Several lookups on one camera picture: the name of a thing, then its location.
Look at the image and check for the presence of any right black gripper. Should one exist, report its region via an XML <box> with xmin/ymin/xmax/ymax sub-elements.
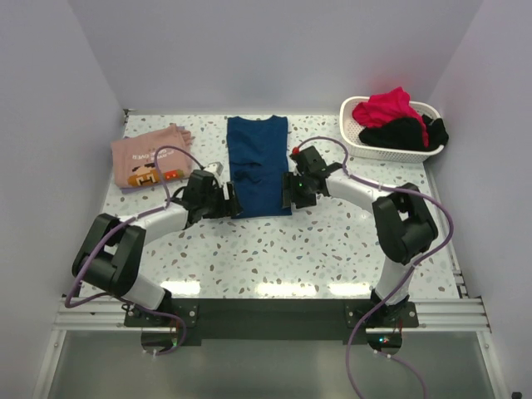
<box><xmin>280</xmin><ymin>171</ymin><xmax>317</xmax><ymax>209</ymax></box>

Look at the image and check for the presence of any blue t shirt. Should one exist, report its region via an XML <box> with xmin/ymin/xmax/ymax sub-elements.
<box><xmin>227</xmin><ymin>116</ymin><xmax>292</xmax><ymax>219</ymax></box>

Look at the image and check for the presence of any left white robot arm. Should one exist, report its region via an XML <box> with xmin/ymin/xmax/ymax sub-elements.
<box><xmin>71</xmin><ymin>162</ymin><xmax>242</xmax><ymax>326</ymax></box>

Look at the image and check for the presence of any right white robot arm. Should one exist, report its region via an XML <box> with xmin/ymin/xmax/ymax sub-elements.
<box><xmin>282</xmin><ymin>146</ymin><xmax>438</xmax><ymax>327</ymax></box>

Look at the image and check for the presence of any white plastic basket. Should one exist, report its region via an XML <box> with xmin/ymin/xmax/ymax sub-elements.
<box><xmin>339</xmin><ymin>96</ymin><xmax>449</xmax><ymax>163</ymax></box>

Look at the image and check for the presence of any folded pink t shirt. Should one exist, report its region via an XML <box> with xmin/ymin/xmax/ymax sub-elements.
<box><xmin>111</xmin><ymin>124</ymin><xmax>192</xmax><ymax>190</ymax></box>

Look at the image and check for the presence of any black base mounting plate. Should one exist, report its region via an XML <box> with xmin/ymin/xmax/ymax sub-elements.
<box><xmin>124</xmin><ymin>298</ymin><xmax>419</xmax><ymax>347</ymax></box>

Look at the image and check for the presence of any black t shirt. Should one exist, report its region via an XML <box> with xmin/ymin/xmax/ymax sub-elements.
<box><xmin>358</xmin><ymin>115</ymin><xmax>449</xmax><ymax>152</ymax></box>

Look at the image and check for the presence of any red t shirt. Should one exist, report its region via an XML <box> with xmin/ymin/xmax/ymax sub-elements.
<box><xmin>352</xmin><ymin>86</ymin><xmax>426</xmax><ymax>135</ymax></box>

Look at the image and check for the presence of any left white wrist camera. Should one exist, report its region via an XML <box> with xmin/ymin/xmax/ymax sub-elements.
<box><xmin>204</xmin><ymin>161</ymin><xmax>224</xmax><ymax>178</ymax></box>

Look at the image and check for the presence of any aluminium frame rail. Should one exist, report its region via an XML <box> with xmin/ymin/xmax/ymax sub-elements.
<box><xmin>53</xmin><ymin>294</ymin><xmax>138</xmax><ymax>332</ymax></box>

